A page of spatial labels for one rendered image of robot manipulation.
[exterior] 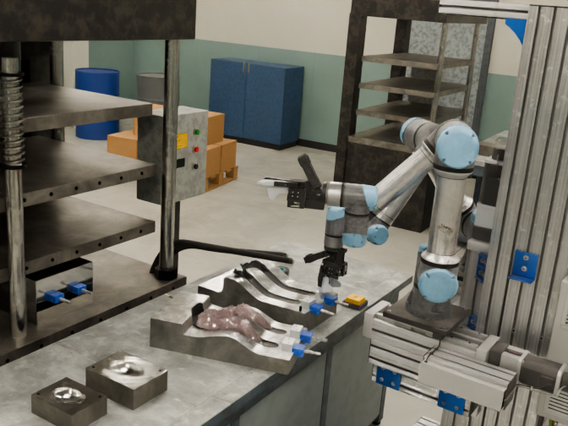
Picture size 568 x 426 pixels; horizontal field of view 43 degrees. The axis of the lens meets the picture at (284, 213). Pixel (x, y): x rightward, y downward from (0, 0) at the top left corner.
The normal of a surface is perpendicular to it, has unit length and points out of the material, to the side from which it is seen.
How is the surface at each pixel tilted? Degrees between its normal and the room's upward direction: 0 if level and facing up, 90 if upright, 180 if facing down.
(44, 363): 0
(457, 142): 82
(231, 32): 90
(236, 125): 90
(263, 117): 90
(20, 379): 0
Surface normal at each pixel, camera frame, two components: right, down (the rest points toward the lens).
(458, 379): -0.56, 0.20
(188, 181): 0.84, 0.22
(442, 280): -0.15, 0.40
